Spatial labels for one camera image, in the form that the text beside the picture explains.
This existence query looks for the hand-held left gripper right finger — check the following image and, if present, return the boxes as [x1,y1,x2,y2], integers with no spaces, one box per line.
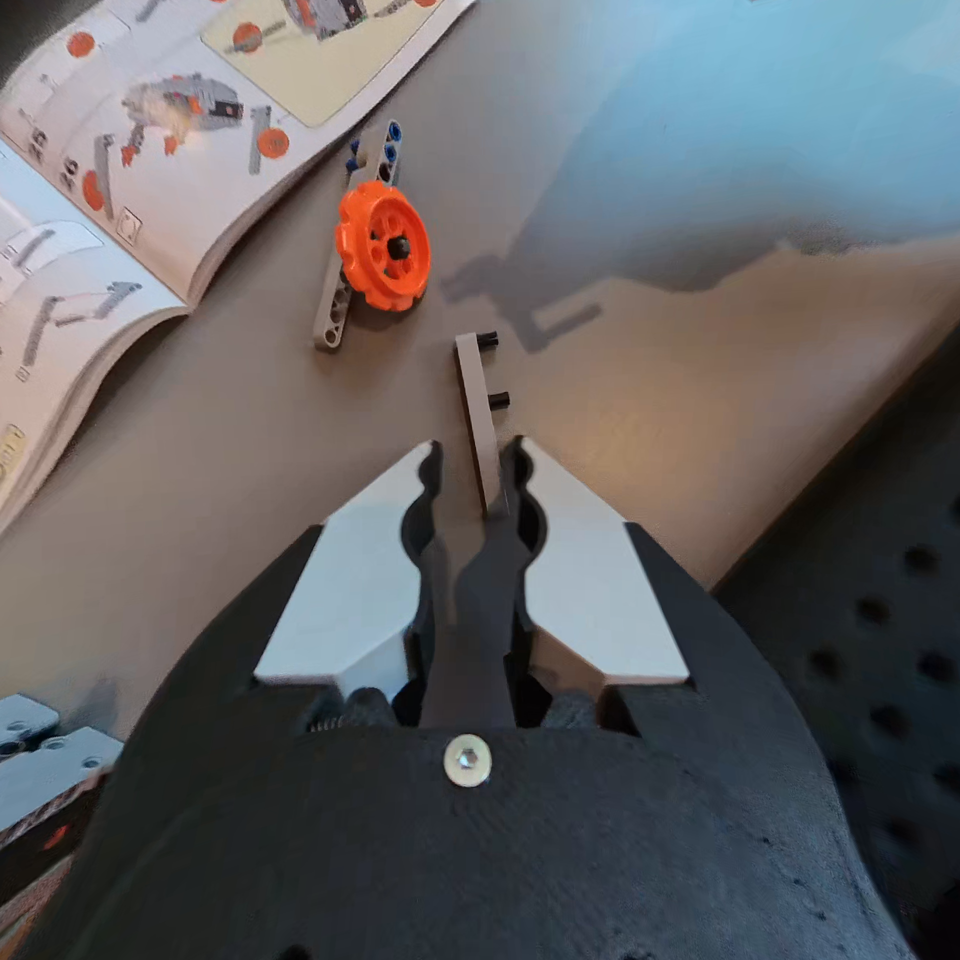
[498,435,691,727]

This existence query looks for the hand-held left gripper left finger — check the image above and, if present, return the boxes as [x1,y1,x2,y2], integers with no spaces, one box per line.
[255,439,444,725]

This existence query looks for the grey beam black pins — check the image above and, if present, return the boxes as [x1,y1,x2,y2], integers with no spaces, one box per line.
[453,330,513,520]

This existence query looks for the black perforated panel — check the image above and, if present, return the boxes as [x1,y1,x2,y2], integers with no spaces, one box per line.
[716,322,960,960]

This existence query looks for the grey brick robot model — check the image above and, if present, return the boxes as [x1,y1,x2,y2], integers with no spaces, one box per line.
[0,693,125,905]

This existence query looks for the orange wheel beam assembly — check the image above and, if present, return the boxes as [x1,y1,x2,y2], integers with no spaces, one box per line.
[313,120,433,354]

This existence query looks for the open instruction booklet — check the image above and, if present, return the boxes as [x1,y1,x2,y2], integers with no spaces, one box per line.
[0,0,478,535]

